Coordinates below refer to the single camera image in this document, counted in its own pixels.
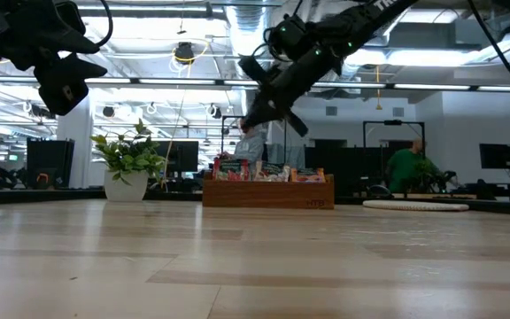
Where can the black gantry frame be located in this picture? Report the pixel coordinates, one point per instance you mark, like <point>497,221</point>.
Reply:
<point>392,122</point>
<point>228,117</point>

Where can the large black monitor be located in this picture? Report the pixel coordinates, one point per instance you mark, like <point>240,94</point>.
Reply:
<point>49,155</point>

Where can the long ceiling light strip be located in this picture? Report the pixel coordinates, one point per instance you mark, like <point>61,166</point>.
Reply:
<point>175,81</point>

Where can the small green plant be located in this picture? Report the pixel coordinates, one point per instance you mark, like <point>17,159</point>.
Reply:
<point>423,170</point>

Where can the black ceiling spotlight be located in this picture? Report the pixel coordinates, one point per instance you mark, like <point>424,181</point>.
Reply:
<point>184,53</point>

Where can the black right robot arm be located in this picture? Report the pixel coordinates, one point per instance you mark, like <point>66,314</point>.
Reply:
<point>370,20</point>

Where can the round wooden coaster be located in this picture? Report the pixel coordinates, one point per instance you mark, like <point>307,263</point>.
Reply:
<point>414,206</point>

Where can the black computer monitor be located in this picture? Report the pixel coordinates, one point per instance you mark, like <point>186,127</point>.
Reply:
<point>184,155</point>

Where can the small black monitor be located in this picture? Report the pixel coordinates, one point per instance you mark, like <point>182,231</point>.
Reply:
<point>496,156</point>

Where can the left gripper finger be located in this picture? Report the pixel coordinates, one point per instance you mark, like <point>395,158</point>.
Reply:
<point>64,84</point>
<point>67,42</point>

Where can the green plant in white pot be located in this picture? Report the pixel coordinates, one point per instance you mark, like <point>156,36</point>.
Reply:
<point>126,186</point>

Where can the red tea packet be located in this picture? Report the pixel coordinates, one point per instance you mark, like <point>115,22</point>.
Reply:
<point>230,169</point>

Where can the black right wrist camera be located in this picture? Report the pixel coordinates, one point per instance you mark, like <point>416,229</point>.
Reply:
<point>288,37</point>

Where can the wooden compartment box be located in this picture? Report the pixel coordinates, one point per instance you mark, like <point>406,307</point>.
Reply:
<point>264,195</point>

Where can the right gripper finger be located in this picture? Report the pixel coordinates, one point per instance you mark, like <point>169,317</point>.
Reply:
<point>261,111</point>

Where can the orange tea packet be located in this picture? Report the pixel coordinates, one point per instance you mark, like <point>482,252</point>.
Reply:
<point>308,175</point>

